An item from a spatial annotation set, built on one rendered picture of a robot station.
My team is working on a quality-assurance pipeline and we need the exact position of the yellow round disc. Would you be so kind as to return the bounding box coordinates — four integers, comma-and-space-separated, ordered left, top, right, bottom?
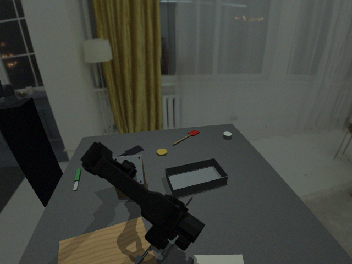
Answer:
157, 148, 167, 156

